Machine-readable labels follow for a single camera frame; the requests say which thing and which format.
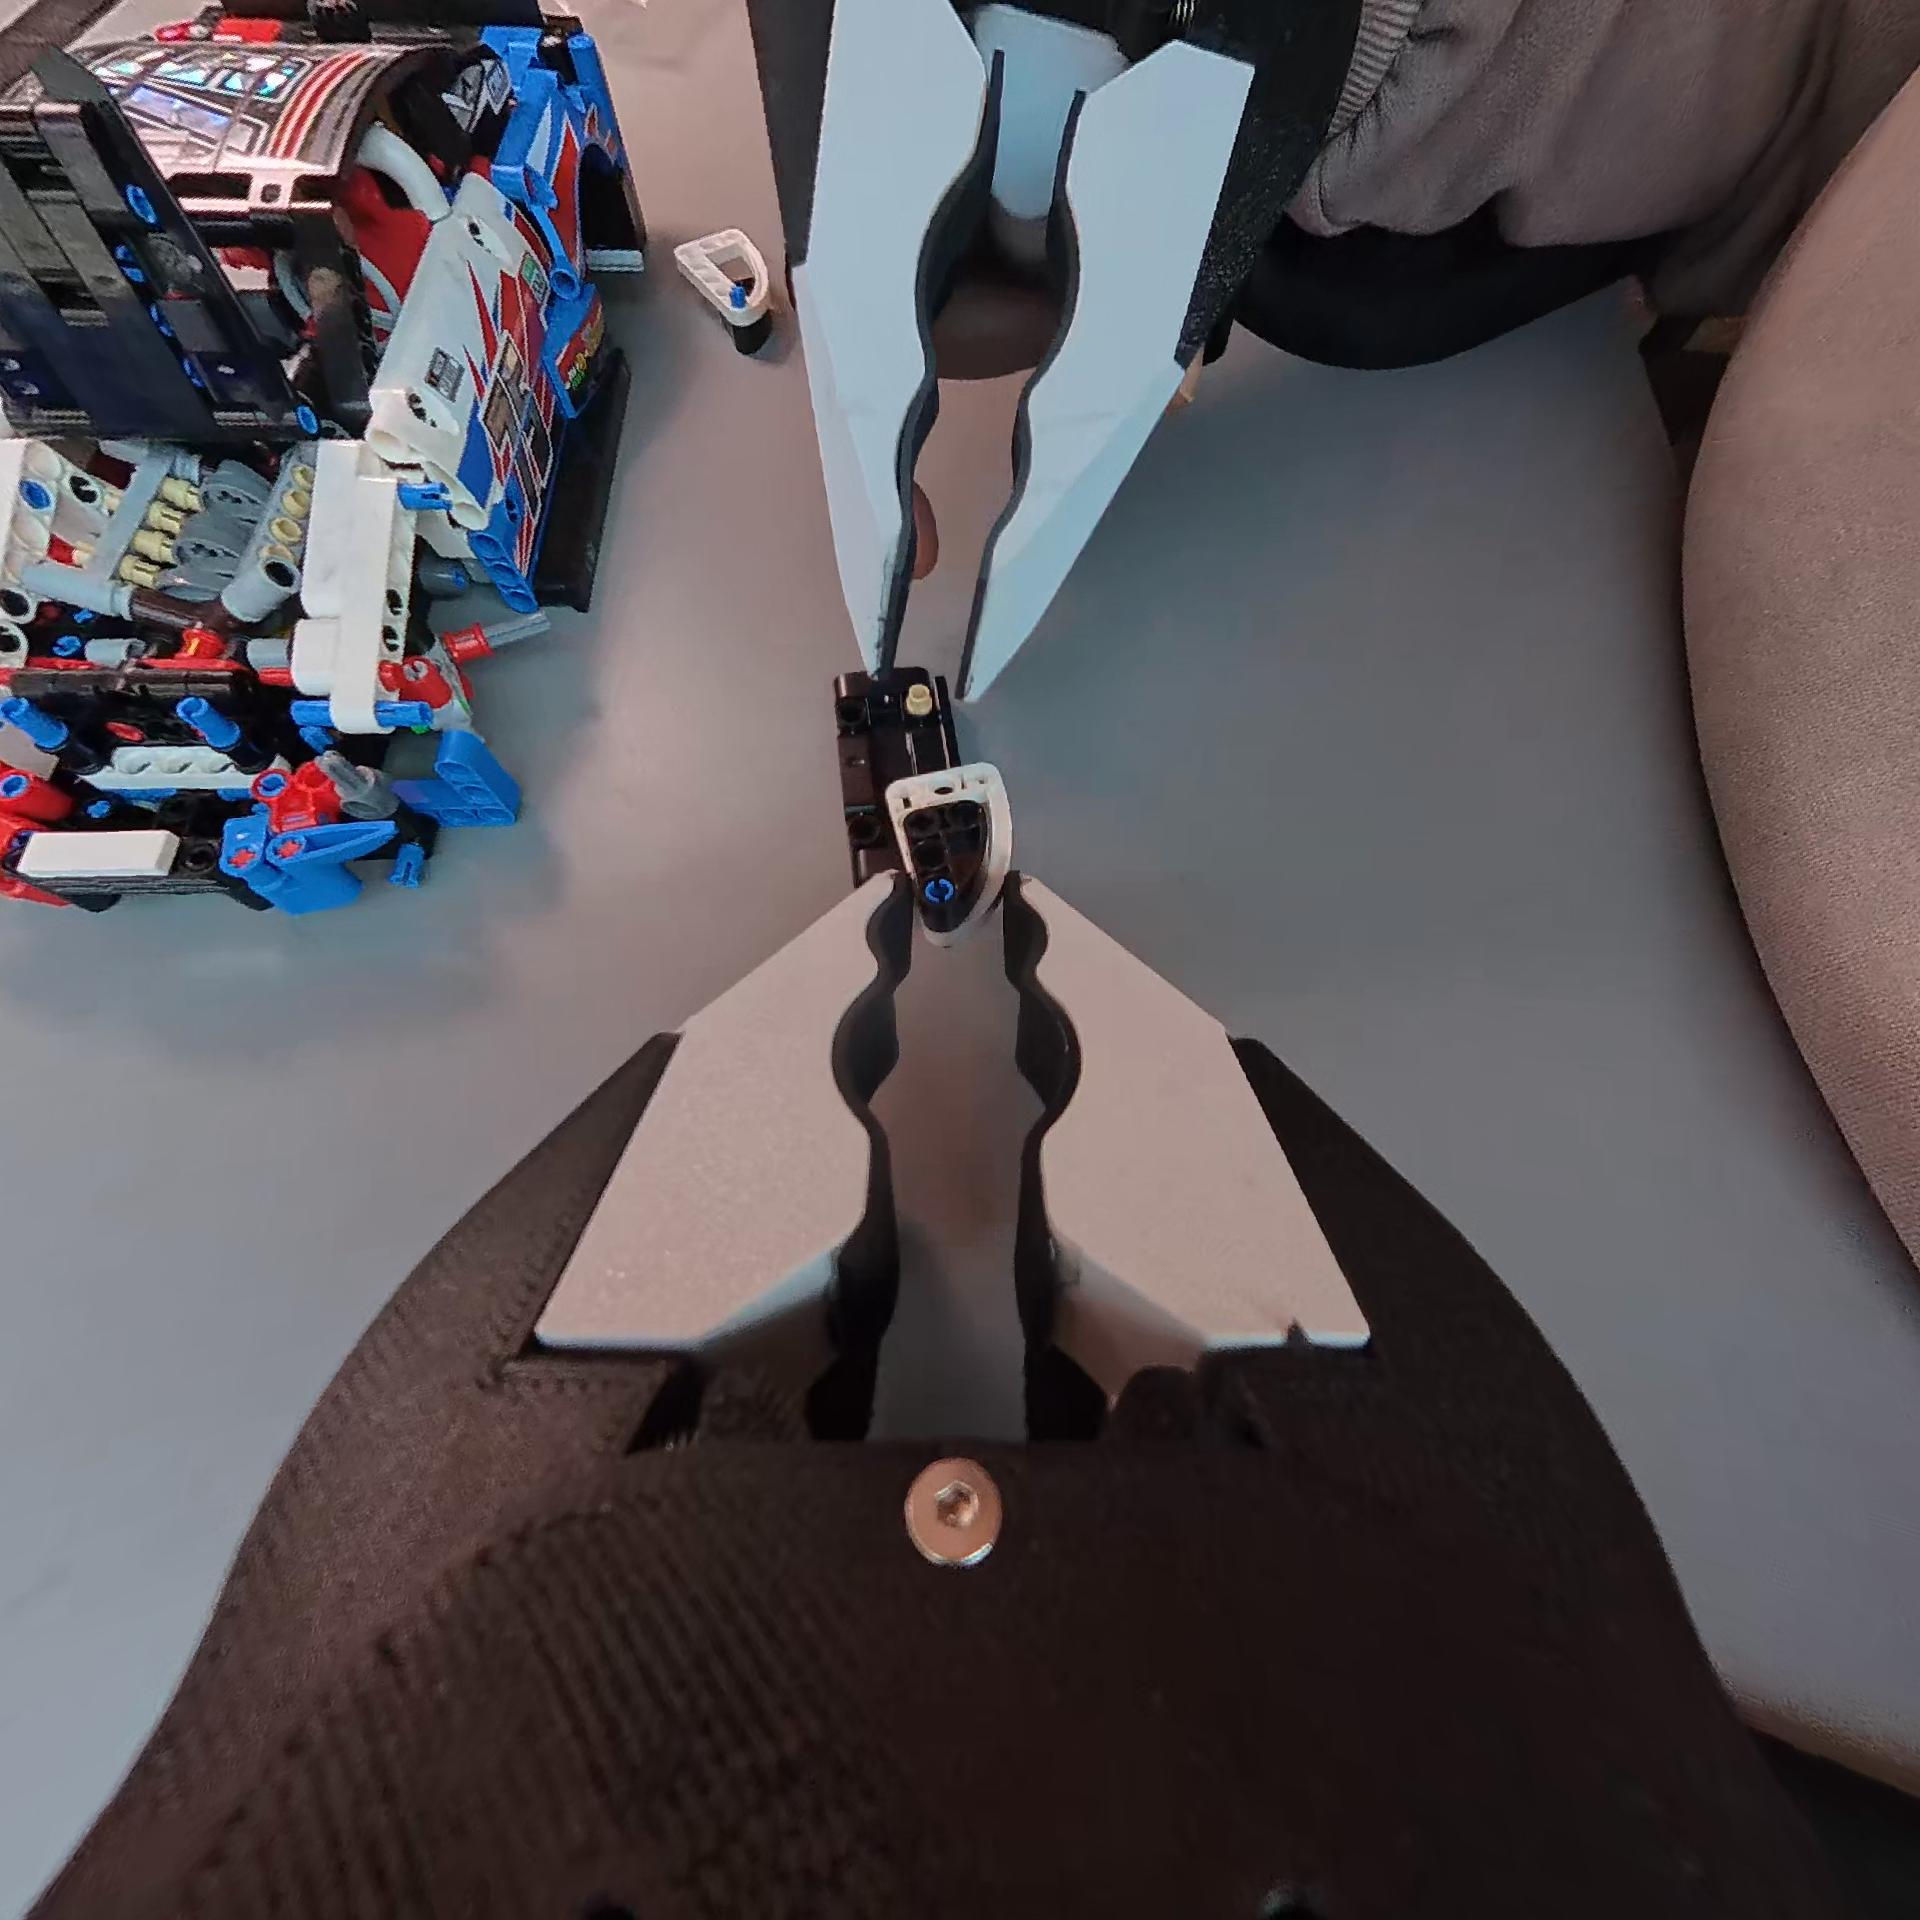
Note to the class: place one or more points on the black brick beam assembly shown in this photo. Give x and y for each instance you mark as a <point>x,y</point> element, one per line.
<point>870,749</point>

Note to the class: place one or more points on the person's right forearm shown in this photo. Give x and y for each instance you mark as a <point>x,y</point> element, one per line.
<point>1576,134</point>

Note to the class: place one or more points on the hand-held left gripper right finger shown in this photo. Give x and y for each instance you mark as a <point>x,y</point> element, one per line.
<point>1185,1185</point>

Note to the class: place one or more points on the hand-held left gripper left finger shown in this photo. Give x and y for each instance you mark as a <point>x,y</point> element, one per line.
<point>721,1171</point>

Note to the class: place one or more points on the person's beige sweatshirt torso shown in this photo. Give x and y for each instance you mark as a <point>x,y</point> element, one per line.
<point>1816,675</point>

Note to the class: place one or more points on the grey desk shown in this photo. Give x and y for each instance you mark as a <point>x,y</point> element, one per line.
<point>1350,749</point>

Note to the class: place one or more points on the black curved brick blue pin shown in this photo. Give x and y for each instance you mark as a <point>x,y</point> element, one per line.
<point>945,849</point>
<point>751,330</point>

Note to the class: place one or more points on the partly built brick race car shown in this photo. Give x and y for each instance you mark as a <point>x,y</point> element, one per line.
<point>224,451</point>

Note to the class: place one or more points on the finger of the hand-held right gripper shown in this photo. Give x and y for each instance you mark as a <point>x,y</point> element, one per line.
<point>1142,299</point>
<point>870,225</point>

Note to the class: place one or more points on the person's right hand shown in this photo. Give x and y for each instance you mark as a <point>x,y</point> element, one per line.
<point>927,533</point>

